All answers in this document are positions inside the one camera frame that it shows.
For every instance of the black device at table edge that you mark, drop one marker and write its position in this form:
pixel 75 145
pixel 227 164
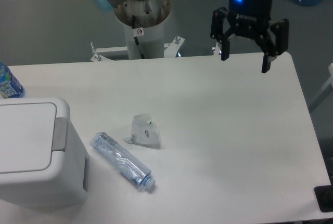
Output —
pixel 324 198

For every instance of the blue labelled water bottle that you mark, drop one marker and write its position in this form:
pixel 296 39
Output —
pixel 10 86

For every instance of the grey trash can push button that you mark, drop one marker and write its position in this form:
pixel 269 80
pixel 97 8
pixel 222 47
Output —
pixel 60 134

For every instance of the white trash can lid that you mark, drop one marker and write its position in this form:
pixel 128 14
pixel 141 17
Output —
pixel 26 137

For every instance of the crumpled white paper carton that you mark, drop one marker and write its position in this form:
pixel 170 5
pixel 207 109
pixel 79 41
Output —
pixel 144 132

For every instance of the empty clear plastic bottle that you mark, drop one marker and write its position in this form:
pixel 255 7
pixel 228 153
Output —
pixel 126 163

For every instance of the white frame at right edge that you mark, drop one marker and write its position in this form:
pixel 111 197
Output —
pixel 322 93

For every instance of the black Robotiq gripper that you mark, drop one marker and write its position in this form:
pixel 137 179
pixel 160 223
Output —
pixel 251 19

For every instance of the white trash can body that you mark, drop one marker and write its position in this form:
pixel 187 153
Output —
pixel 63 182

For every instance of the grey robot arm with blue cap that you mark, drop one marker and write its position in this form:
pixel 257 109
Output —
pixel 143 22

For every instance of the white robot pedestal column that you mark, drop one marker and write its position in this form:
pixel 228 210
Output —
pixel 143 21

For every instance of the white pedestal base frame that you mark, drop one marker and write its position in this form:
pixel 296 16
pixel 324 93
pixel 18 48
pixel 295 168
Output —
pixel 140 51

